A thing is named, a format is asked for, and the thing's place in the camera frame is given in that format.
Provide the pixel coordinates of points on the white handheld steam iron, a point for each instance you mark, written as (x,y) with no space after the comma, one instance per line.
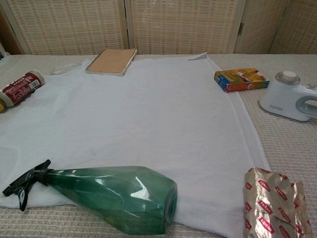
(280,99)

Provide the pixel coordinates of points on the white sleeveless garment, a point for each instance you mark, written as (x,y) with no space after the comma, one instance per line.
(148,111)

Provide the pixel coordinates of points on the brown spiral notebook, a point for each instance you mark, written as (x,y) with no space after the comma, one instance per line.
(110,62)

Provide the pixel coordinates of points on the green plastic spray bottle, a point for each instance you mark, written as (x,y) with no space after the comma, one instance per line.
(111,191)

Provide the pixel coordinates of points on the yellow blue cardboard box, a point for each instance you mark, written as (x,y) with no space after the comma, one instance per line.
(241,79)

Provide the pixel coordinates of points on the woven folding screen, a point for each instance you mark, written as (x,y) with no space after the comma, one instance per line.
(183,24)

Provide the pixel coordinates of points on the beige woven table cover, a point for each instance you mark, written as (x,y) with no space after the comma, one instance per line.
(287,148)

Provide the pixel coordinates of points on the red label sauce bottle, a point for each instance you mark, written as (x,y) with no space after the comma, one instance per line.
(21,89)

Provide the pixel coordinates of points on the gold Lipton foil package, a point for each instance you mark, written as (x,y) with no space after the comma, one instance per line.
(270,205)

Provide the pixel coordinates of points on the brown wooden door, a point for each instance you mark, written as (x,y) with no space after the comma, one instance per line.
(8,37)

